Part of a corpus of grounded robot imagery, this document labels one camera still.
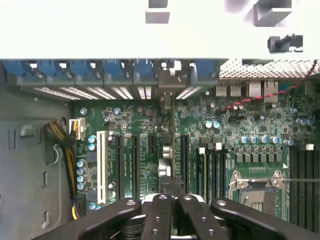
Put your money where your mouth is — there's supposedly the silver chipset heatsink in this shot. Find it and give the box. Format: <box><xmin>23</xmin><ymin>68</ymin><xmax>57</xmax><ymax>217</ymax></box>
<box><xmin>142</xmin><ymin>192</ymin><xmax>206</xmax><ymax>204</ymax></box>

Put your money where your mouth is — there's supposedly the black RAM slot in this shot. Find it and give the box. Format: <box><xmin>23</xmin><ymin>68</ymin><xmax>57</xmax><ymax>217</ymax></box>
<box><xmin>221</xmin><ymin>148</ymin><xmax>227</xmax><ymax>201</ymax></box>
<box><xmin>215</xmin><ymin>148</ymin><xmax>222</xmax><ymax>202</ymax></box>
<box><xmin>290</xmin><ymin>147</ymin><xmax>299</xmax><ymax>222</ymax></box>
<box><xmin>313</xmin><ymin>147</ymin><xmax>320</xmax><ymax>222</ymax></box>
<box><xmin>306</xmin><ymin>147</ymin><xmax>314</xmax><ymax>222</ymax></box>
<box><xmin>209</xmin><ymin>148</ymin><xmax>216</xmax><ymax>204</ymax></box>
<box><xmin>298</xmin><ymin>147</ymin><xmax>306</xmax><ymax>222</ymax></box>

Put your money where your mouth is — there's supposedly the long expansion slot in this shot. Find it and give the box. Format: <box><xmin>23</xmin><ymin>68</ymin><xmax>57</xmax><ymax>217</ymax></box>
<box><xmin>180</xmin><ymin>133</ymin><xmax>190</xmax><ymax>198</ymax></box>
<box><xmin>131</xmin><ymin>133</ymin><xmax>141</xmax><ymax>201</ymax></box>
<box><xmin>114</xmin><ymin>133</ymin><xmax>125</xmax><ymax>201</ymax></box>

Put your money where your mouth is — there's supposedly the CPU socket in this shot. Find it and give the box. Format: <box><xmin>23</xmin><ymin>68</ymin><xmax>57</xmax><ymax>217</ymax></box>
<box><xmin>228</xmin><ymin>169</ymin><xmax>288</xmax><ymax>222</ymax></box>

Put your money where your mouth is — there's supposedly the short expansion slot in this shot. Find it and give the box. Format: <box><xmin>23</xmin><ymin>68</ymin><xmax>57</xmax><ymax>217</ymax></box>
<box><xmin>149</xmin><ymin>134</ymin><xmax>159</xmax><ymax>155</ymax></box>

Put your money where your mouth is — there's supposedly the metal socket cover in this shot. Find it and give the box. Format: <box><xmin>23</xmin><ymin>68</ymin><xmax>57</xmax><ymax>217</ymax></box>
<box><xmin>249</xmin><ymin>190</ymin><xmax>280</xmax><ymax>214</ymax></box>

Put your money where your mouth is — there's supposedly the white expansion slot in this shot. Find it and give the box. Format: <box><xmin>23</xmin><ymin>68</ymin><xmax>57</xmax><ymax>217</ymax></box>
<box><xmin>96</xmin><ymin>129</ymin><xmax>109</xmax><ymax>205</ymax></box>

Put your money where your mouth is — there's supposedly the green motherboard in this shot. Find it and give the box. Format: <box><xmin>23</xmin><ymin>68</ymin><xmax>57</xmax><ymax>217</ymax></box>
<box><xmin>72</xmin><ymin>93</ymin><xmax>320</xmax><ymax>226</ymax></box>

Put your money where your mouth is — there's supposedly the thin metal locking lever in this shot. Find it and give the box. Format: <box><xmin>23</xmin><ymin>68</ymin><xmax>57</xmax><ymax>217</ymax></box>
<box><xmin>271</xmin><ymin>176</ymin><xmax>320</xmax><ymax>183</ymax></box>

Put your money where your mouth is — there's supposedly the white power connector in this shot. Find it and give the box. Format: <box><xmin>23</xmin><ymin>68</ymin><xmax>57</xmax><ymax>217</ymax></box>
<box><xmin>68</xmin><ymin>116</ymin><xmax>87</xmax><ymax>141</ymax></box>

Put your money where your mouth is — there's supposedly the silver port block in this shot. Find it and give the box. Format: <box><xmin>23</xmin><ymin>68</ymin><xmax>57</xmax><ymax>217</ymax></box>
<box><xmin>216</xmin><ymin>80</ymin><xmax>243</xmax><ymax>98</ymax></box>
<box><xmin>263</xmin><ymin>79</ymin><xmax>280</xmax><ymax>104</ymax></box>
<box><xmin>248</xmin><ymin>81</ymin><xmax>264</xmax><ymax>98</ymax></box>

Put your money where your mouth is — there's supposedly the blue slot cover latch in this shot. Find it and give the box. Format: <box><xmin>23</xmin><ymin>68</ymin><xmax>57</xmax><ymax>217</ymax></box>
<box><xmin>189</xmin><ymin>59</ymin><xmax>219</xmax><ymax>81</ymax></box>
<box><xmin>133</xmin><ymin>59</ymin><xmax>154</xmax><ymax>81</ymax></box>
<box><xmin>69</xmin><ymin>59</ymin><xmax>97</xmax><ymax>81</ymax></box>
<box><xmin>0</xmin><ymin>59</ymin><xmax>32</xmax><ymax>81</ymax></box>
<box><xmin>103</xmin><ymin>59</ymin><xmax>125</xmax><ymax>81</ymax></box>
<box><xmin>37</xmin><ymin>59</ymin><xmax>62</xmax><ymax>81</ymax></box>

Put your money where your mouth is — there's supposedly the open black PC case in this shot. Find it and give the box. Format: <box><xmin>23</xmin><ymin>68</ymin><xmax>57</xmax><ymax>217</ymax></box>
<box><xmin>0</xmin><ymin>57</ymin><xmax>320</xmax><ymax>240</ymax></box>

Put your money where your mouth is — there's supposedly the grey corner fixture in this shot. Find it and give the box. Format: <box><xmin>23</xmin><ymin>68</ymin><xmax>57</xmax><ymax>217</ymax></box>
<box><xmin>266</xmin><ymin>34</ymin><xmax>304</xmax><ymax>54</ymax></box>

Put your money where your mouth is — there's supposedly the yellow black wire bundle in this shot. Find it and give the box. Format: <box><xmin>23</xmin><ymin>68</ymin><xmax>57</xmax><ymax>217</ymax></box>
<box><xmin>43</xmin><ymin>119</ymin><xmax>85</xmax><ymax>221</ymax></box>

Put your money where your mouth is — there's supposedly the red black twisted wire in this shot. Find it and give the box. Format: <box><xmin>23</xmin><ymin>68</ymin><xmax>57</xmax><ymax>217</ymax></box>
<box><xmin>221</xmin><ymin>59</ymin><xmax>320</xmax><ymax>111</ymax></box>

